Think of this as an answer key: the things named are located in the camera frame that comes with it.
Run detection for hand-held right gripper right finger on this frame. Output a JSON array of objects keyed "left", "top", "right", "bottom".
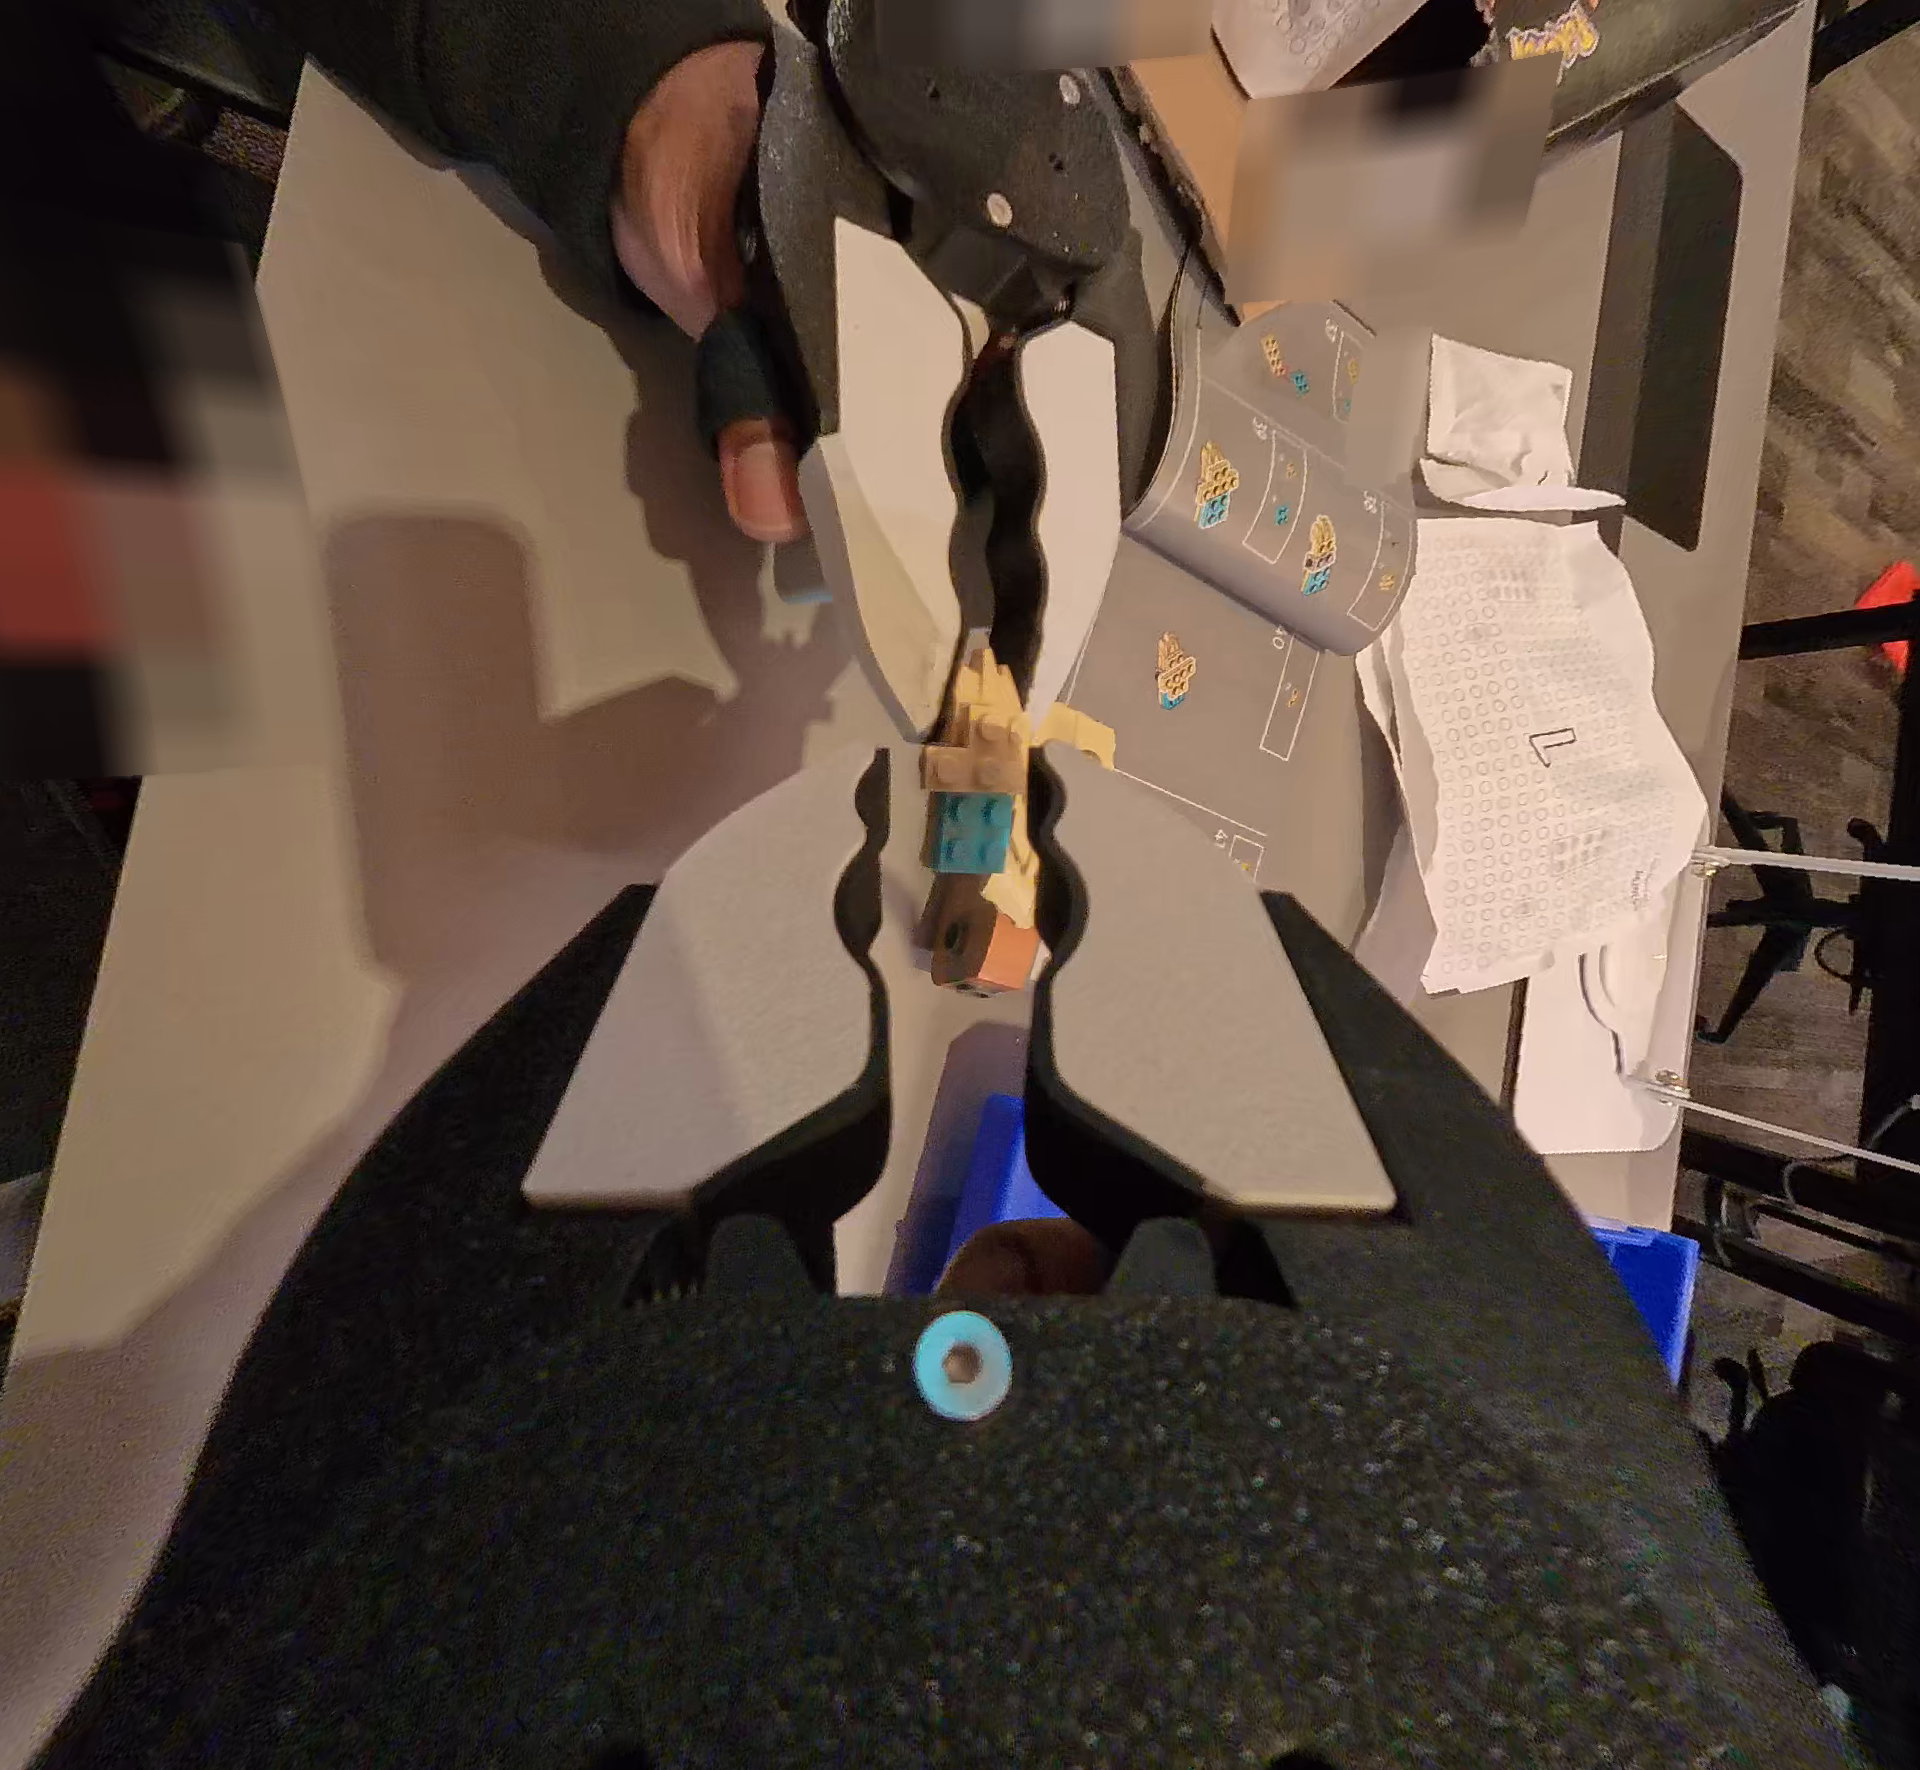
[{"left": 1024, "top": 746, "right": 1404, "bottom": 1220}]

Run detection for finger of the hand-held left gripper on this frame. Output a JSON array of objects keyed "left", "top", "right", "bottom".
[
  {"left": 1013, "top": 331, "right": 1128, "bottom": 695},
  {"left": 796, "top": 214, "right": 973, "bottom": 744}
]

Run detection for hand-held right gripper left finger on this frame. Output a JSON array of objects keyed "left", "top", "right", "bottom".
[{"left": 522, "top": 750, "right": 896, "bottom": 1217}]

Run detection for teal toy brick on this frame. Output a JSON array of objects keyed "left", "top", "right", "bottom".
[{"left": 922, "top": 785, "right": 1025, "bottom": 882}]

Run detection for light grey desk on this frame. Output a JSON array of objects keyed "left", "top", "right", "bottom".
[{"left": 0, "top": 0, "right": 1835, "bottom": 1742}]

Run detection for person's right hand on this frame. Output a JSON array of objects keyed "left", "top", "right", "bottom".
[{"left": 938, "top": 1216, "right": 1116, "bottom": 1299}]

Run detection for person's left hand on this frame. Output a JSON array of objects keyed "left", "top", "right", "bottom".
[{"left": 607, "top": 43, "right": 812, "bottom": 544}]

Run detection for grey building instruction booklet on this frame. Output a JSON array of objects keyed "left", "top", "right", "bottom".
[{"left": 1050, "top": 269, "right": 1446, "bottom": 938}]

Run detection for brown cardboard sheet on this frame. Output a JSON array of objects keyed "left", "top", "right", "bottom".
[{"left": 1121, "top": 53, "right": 1250, "bottom": 307}]

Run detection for tan and brown brick model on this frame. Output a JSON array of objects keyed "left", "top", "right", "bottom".
[{"left": 915, "top": 706, "right": 1121, "bottom": 1002}]

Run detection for blue plastic bin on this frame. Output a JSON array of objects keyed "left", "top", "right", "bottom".
[{"left": 886, "top": 1093, "right": 1704, "bottom": 1393}]

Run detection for white paper bags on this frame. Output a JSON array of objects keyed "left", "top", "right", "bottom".
[{"left": 1354, "top": 331, "right": 1714, "bottom": 1002}]

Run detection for black flat panel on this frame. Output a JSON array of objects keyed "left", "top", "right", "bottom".
[{"left": 1576, "top": 99, "right": 1746, "bottom": 553}]

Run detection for black metal stand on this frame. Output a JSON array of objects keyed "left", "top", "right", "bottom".
[{"left": 1672, "top": 599, "right": 1920, "bottom": 1338}]

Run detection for small red object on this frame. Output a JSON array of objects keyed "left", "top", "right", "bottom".
[{"left": 1857, "top": 558, "right": 1920, "bottom": 675}]

